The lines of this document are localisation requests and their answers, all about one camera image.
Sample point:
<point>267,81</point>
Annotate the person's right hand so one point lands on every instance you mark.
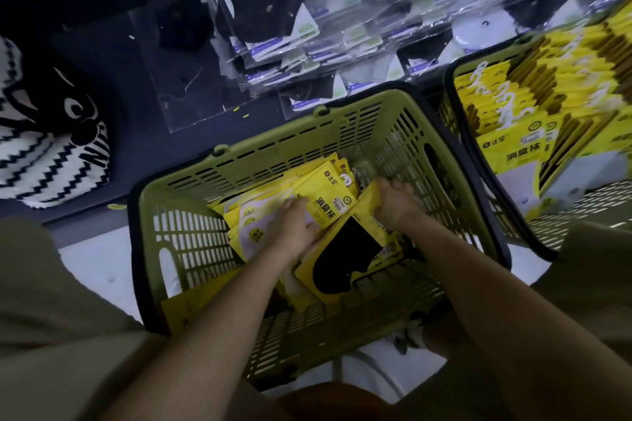
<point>397,206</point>

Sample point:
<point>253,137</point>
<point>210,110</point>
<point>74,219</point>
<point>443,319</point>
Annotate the person's left hand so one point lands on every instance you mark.
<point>294,230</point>

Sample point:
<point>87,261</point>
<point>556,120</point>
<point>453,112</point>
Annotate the pile of yellow sock packets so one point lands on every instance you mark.
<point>326,189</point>

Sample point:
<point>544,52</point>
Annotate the green shopping basket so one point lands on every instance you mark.
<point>276,134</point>

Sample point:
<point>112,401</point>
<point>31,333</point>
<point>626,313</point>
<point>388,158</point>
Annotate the person's right forearm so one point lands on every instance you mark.
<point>494,327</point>

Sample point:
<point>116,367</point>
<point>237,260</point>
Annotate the person's left forearm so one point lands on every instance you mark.
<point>197,346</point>

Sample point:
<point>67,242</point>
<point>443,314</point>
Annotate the green basket black rim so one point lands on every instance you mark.
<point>568,223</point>

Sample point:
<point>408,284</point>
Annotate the row of clear bagged socks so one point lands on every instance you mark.
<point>257,1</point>

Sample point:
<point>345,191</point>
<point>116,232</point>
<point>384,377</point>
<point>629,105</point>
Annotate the black white zigzag tote bag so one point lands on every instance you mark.
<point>44,169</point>

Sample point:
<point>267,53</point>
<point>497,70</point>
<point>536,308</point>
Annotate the olive trousers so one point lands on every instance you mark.
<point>59,337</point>

